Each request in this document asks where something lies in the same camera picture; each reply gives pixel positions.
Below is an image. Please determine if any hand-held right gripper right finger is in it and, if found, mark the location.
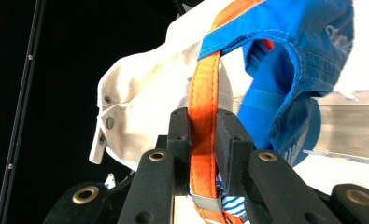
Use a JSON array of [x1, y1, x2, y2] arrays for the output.
[[215, 108, 343, 224]]

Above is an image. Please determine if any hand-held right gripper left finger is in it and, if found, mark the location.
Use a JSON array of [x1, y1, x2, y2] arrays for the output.
[[116, 106, 193, 224]]

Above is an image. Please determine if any white cap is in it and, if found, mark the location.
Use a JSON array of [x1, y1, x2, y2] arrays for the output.
[[88, 0, 246, 172]]

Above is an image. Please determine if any clear acrylic rack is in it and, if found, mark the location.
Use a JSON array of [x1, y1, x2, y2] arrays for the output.
[[303, 89, 369, 168]]

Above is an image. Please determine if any blue and orange cap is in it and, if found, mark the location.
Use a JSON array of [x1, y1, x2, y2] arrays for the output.
[[187, 0, 356, 224]]

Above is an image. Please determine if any black metal stand pole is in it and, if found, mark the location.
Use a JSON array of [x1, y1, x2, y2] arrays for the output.
[[0, 0, 47, 224]]

